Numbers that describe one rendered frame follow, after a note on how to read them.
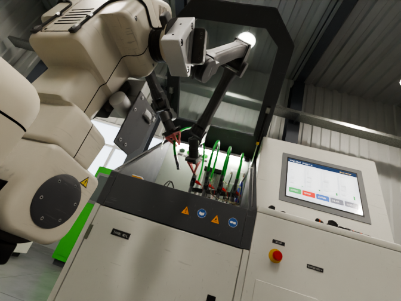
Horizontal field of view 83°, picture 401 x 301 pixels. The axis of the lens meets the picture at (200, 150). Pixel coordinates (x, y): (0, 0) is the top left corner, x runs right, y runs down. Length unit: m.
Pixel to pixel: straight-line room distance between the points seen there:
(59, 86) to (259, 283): 0.90
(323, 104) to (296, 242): 6.63
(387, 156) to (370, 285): 6.60
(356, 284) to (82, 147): 1.03
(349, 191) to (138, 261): 1.17
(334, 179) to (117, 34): 1.33
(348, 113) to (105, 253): 7.32
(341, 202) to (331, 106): 6.27
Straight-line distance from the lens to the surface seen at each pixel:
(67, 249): 4.24
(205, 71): 0.72
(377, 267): 1.17
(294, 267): 1.04
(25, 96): 0.26
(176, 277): 1.00
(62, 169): 0.51
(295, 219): 1.07
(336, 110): 7.55
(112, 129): 6.37
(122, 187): 1.12
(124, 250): 1.05
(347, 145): 7.13
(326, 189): 1.48
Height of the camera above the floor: 0.71
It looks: 24 degrees up
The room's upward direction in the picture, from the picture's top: 18 degrees clockwise
